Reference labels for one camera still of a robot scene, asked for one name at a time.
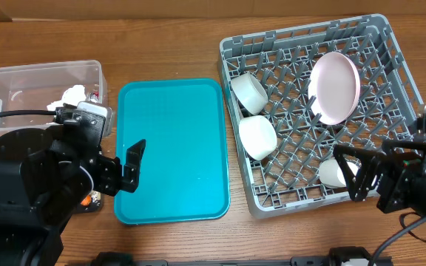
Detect orange carrot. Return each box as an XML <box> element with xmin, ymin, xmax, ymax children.
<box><xmin>81</xmin><ymin>195</ymin><xmax>92</xmax><ymax>206</ymax></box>

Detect white plastic cup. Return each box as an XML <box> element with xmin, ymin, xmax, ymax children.
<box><xmin>318</xmin><ymin>159</ymin><xmax>346</xmax><ymax>188</ymax></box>

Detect white napkin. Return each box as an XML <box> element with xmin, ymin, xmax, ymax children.
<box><xmin>47</xmin><ymin>85</ymin><xmax>87</xmax><ymax>111</ymax></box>

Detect white round plate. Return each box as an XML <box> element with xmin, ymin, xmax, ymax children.
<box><xmin>307</xmin><ymin>52</ymin><xmax>360</xmax><ymax>125</ymax></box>

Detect cream bowl with peanuts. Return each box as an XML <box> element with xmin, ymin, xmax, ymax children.
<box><xmin>239</xmin><ymin>115</ymin><xmax>277</xmax><ymax>160</ymax></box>

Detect grey bowl with peanuts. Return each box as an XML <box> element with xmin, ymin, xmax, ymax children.
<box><xmin>231</xmin><ymin>72</ymin><xmax>268</xmax><ymax>115</ymax></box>

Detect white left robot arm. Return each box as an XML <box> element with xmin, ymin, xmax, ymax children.
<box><xmin>0</xmin><ymin>124</ymin><xmax>146</xmax><ymax>265</ymax></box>

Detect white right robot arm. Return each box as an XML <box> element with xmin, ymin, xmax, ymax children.
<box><xmin>333</xmin><ymin>114</ymin><xmax>426</xmax><ymax>216</ymax></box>

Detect grey dishwasher rack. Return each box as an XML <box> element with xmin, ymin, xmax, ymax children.
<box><xmin>218</xmin><ymin>14</ymin><xmax>423</xmax><ymax>219</ymax></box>

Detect peanut and rice scraps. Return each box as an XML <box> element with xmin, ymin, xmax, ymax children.
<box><xmin>90</xmin><ymin>191</ymin><xmax>101</xmax><ymax>205</ymax></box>

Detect black plastic bin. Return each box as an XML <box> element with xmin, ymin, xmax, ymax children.
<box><xmin>73</xmin><ymin>194</ymin><xmax>104</xmax><ymax>214</ymax></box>

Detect teal plastic tray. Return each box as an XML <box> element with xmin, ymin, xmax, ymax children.
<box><xmin>114</xmin><ymin>78</ymin><xmax>231</xmax><ymax>225</ymax></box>

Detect clear plastic bin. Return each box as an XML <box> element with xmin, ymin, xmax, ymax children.
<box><xmin>0</xmin><ymin>60</ymin><xmax>108</xmax><ymax>112</ymax></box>

